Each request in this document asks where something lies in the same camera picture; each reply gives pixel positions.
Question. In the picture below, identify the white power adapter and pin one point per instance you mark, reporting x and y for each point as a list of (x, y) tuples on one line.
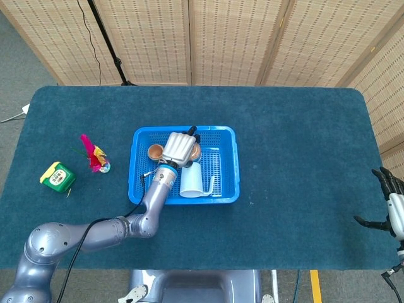
[(25, 109)]

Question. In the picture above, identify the black tripod stand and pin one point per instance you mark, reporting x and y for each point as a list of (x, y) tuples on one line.
[(109, 47)]

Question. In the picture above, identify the yellow floor tape strip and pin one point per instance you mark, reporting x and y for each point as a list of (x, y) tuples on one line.
[(315, 287)]

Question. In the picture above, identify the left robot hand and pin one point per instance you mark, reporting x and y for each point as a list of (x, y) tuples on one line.
[(178, 148)]

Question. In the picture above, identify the colourful feather shuttlecock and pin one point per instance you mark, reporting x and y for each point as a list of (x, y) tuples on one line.
[(93, 154)]

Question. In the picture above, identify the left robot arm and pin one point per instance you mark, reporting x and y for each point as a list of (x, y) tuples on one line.
[(151, 202)]

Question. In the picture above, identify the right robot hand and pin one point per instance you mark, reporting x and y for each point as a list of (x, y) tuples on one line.
[(397, 205)]

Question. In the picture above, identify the blue plastic mesh basket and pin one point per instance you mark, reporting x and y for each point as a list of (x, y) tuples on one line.
[(227, 164)]

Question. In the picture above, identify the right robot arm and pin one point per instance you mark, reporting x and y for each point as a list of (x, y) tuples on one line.
[(401, 252)]

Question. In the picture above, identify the clear jar with orange contents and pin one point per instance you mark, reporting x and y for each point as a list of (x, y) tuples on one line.
[(196, 153)]

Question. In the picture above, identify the grey robot torso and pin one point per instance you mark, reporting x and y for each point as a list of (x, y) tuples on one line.
[(195, 284)]

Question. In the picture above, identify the teal carpet table cover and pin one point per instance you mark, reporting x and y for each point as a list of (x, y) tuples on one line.
[(284, 142)]

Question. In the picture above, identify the green box with yellow lid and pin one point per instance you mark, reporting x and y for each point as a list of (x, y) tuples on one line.
[(58, 178)]

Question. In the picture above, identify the bamboo folding screen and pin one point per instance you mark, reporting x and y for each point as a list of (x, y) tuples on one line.
[(233, 41)]

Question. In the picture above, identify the small painted terracotta pot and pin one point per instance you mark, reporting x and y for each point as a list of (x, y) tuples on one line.
[(154, 152)]

